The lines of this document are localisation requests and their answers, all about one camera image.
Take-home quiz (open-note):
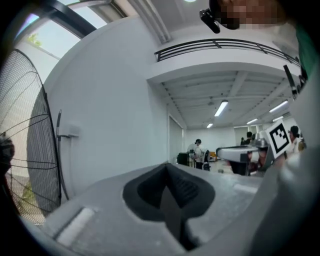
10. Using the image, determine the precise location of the black cabinet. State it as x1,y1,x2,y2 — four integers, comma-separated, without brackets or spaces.
177,152,190,166

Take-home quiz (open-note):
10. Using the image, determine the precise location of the black framed glass window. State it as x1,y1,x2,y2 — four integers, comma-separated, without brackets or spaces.
12,0,131,83

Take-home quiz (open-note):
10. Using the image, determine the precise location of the black head camera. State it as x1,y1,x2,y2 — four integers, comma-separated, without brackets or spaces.
199,8,221,35

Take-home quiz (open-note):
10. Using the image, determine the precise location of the white roller door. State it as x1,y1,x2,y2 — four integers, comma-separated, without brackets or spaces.
168,114,185,163

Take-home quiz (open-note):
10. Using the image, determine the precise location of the black balcony railing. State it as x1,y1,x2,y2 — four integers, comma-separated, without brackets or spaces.
154,38,301,67

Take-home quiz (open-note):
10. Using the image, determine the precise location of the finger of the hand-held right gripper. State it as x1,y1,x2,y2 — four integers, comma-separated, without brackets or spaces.
216,150,261,162
216,146,260,154

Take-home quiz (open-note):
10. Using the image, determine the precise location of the green shirt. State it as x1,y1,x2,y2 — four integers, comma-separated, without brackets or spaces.
294,23,320,81

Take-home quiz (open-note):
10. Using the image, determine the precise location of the black pedestal fan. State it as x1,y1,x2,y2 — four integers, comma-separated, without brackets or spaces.
0,48,63,219

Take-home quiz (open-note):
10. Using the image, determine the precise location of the person's head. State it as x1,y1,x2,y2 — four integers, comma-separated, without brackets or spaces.
208,0,291,31

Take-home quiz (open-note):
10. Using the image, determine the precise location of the grey wall pipe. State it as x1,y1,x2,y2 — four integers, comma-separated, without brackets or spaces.
55,109,71,201

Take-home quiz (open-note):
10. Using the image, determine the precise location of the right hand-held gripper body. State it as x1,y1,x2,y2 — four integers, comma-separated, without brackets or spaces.
254,119,293,160

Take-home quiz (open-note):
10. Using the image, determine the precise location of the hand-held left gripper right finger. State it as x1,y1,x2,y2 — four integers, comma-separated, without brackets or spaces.
166,162,264,251

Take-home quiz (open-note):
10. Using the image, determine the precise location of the white wall box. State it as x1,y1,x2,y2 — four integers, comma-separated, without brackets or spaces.
66,121,81,138

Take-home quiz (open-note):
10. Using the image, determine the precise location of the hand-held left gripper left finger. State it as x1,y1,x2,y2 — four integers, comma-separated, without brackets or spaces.
42,162,188,256

